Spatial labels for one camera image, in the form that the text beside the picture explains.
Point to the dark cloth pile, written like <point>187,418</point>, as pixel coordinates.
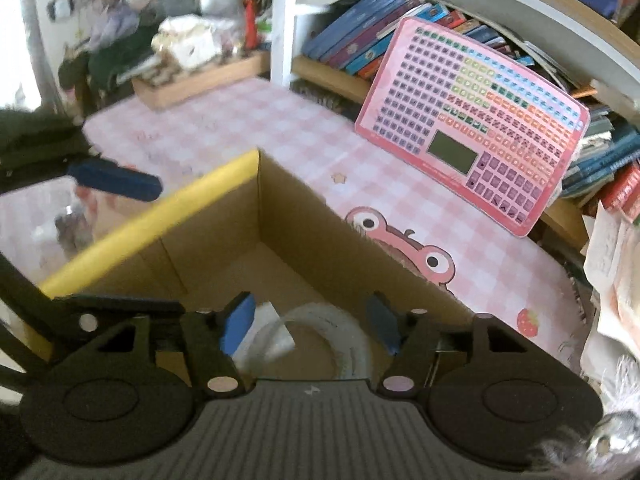
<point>115,55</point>

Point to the white packet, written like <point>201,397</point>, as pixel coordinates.
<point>267,331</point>

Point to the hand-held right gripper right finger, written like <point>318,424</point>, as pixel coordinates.
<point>382,325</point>

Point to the red figurine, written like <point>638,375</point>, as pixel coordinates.
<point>250,15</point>

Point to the clear tape roll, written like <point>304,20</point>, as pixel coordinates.
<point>346,331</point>

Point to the wooden track piece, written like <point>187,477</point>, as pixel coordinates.
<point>200,85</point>

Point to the pink checked tablecloth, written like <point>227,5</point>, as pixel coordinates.
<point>225,120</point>

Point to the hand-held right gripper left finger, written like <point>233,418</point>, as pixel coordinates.
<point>239,327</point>

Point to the cream patterned box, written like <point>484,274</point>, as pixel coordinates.
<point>187,40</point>

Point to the pink learning keyboard board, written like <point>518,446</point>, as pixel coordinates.
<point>450,110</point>

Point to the pale fluffy fabric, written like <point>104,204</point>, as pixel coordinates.
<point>615,375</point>

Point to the cardboard box with yellow rim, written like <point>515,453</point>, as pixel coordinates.
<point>290,210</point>

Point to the silver ball ornament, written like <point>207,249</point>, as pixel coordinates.
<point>611,437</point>

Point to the row of shelf books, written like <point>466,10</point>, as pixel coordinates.
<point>350,30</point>

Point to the stack of papers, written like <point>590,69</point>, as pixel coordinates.
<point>615,280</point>

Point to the small grey jar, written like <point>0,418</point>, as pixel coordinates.
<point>74,225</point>

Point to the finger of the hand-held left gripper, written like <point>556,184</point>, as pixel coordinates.
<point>27,280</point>
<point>117,181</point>

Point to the white wooden bookshelf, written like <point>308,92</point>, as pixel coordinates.
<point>282,20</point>

